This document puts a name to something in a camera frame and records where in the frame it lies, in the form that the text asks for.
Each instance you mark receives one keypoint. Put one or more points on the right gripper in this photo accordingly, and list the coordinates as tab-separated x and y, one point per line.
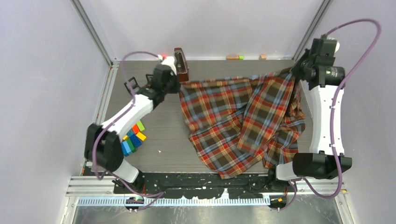
296	70

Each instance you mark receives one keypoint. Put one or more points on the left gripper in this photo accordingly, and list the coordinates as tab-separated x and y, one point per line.
176	89

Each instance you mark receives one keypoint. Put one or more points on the plaid flannel shirt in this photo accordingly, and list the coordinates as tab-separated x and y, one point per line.
237	122

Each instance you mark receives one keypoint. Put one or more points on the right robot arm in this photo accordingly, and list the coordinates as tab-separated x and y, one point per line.
326	158

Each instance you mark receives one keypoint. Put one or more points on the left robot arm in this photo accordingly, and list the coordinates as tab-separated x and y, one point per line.
103	142

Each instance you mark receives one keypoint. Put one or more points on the black case gold brooch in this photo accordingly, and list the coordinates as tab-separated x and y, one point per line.
149	80

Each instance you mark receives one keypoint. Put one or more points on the black case silver brooch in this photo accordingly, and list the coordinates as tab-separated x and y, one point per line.
133	84

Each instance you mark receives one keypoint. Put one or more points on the wooden metronome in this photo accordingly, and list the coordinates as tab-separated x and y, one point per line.
181	65

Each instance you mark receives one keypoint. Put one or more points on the pile of toy bricks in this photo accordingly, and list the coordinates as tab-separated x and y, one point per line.
133	139

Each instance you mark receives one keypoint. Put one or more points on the tan and green block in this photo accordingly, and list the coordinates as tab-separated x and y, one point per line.
235	57

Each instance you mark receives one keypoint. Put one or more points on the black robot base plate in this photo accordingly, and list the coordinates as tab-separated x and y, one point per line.
203	185

